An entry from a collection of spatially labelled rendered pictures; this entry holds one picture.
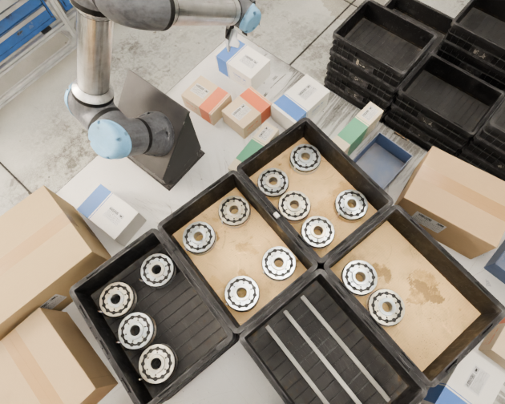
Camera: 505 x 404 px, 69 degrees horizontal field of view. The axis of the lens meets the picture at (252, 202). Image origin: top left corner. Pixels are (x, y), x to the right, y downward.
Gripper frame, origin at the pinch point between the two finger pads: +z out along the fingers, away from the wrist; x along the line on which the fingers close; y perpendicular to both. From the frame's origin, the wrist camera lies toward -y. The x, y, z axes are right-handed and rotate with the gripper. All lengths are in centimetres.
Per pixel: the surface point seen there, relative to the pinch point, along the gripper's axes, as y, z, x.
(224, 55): -6.0, 9.3, -3.8
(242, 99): 13.1, 10.7, -14.7
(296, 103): 31.1, 9.1, -3.6
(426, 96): 63, 50, 65
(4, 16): -140, 37, -42
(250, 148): 29.2, 12.1, -28.5
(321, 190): 60, 5, -28
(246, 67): 5.0, 9.3, -2.9
